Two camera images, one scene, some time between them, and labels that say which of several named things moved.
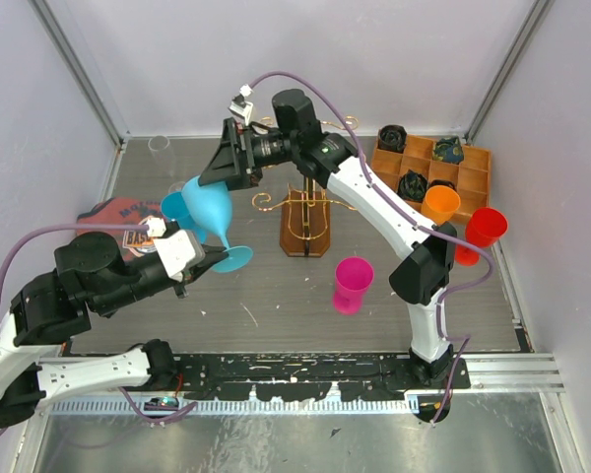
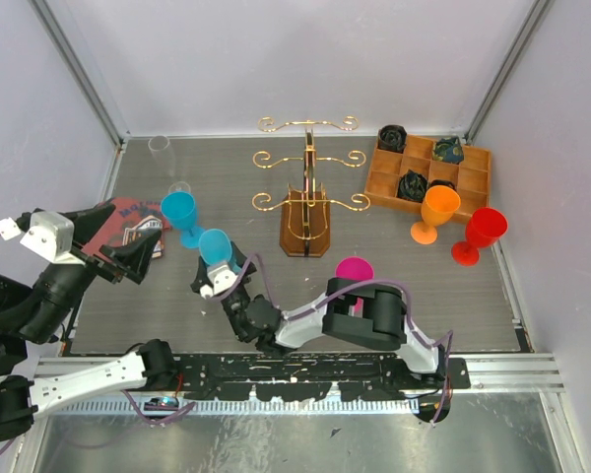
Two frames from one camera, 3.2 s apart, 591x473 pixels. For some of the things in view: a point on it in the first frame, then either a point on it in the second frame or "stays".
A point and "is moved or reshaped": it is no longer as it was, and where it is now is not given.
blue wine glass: x=211 y=207 is moved or reshaped
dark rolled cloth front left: x=412 y=185 stays
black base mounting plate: x=301 y=377 stays
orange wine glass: x=439 y=203 stays
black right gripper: x=225 y=165 -> x=202 y=277
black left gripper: x=214 y=254 -> x=132 y=257
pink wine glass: x=353 y=275 stays
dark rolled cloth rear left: x=392 y=138 stays
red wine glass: x=485 y=228 stays
